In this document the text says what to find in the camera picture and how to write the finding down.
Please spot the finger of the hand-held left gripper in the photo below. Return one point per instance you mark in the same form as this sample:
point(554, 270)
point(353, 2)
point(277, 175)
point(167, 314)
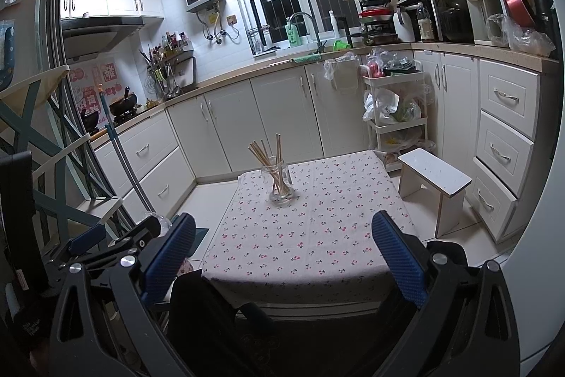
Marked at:
point(110, 255)
point(88, 238)

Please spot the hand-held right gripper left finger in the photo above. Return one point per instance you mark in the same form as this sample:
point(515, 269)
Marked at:
point(170, 257)

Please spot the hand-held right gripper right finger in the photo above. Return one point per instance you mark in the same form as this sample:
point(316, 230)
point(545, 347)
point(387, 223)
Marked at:
point(399, 257)

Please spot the clear glass jar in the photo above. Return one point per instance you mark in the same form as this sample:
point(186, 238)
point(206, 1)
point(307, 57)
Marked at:
point(288, 191)

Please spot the bunch of wooden chopsticks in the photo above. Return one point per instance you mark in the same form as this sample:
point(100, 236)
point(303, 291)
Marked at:
point(279, 151)

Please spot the floral tablecloth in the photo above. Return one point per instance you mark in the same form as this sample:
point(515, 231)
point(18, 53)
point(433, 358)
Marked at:
point(318, 235)

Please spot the white wooden stool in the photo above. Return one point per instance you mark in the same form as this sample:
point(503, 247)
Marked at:
point(435, 174)

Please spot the white two-drawer cabinet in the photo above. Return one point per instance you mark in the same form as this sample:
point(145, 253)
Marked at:
point(150, 165)

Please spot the black wok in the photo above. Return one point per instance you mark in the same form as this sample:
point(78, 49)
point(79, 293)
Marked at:
point(123, 103)
point(90, 118)

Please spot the black gas stove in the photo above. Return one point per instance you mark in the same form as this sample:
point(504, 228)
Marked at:
point(126, 118)

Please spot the white three-tier cart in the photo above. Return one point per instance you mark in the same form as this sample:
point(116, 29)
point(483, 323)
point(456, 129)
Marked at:
point(426, 123)

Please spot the white plastic bags with vegetables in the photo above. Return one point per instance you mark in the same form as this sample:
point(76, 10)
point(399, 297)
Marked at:
point(388, 107)

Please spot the white refrigerator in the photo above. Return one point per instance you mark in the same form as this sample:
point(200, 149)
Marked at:
point(545, 191)

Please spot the white three-drawer cabinet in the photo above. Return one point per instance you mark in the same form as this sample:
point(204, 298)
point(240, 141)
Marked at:
point(507, 129)

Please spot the utensil holder with kitchen tools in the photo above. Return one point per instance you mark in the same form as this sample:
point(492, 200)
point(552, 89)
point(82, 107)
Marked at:
point(159, 81)

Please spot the white base cabinet with doors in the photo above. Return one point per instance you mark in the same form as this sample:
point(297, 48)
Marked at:
point(273, 116)
point(459, 94)

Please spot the pale cutting board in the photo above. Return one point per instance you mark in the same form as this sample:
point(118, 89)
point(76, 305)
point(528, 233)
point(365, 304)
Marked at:
point(187, 74)

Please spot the black tray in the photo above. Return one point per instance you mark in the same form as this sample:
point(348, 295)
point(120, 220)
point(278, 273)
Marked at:
point(399, 71)

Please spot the red packet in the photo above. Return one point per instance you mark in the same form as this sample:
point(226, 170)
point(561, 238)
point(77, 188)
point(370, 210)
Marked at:
point(375, 71)

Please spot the translucent hanging plastic bag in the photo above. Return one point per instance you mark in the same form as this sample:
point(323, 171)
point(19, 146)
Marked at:
point(342, 70)

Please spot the beige kitchen countertop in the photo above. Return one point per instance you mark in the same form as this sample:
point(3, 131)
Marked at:
point(247, 72)

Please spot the grey range hood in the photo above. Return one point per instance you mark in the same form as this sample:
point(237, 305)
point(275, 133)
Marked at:
point(97, 37)

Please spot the green dish rag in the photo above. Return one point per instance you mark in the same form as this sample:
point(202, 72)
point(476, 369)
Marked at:
point(307, 59)

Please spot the water heater pipes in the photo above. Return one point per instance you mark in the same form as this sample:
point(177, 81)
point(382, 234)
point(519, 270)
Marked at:
point(219, 33)

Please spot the black dish rack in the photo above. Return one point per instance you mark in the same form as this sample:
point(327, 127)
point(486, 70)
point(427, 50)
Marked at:
point(375, 28)

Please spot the white jug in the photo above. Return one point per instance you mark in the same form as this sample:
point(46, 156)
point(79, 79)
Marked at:
point(404, 26)

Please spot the clear plastic bottle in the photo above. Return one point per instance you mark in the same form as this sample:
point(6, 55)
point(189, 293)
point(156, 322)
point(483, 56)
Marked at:
point(424, 26)

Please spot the white spray bottle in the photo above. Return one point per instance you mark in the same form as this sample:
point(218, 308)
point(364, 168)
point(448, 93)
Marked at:
point(334, 28)

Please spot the black curved faucet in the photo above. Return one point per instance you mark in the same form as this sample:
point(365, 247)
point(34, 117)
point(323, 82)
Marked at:
point(318, 32)

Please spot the black air fryer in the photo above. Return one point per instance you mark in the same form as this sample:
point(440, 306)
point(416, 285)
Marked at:
point(457, 21)

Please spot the red bowl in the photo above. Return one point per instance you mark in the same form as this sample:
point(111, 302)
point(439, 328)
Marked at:
point(375, 12)

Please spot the green dish soap bottle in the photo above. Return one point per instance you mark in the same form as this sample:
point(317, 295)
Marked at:
point(293, 34)

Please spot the crumpled clear plastic bag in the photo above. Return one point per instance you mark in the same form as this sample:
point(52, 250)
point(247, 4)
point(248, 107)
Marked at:
point(529, 41)

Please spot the black frying pan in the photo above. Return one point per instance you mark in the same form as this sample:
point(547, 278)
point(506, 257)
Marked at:
point(375, 0)

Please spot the red pot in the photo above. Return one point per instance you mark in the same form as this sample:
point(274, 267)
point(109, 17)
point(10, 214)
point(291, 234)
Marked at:
point(521, 8)

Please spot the white shelf with green frame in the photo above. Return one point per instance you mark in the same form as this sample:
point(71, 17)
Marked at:
point(31, 87)

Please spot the red and pink wall stickers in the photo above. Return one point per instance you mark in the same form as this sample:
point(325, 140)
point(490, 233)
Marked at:
point(95, 90)

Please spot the wall spice shelf with bottles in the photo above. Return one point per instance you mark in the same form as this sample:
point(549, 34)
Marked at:
point(176, 54)

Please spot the beige wall outlet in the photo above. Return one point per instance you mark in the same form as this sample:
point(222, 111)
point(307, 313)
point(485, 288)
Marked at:
point(231, 20)

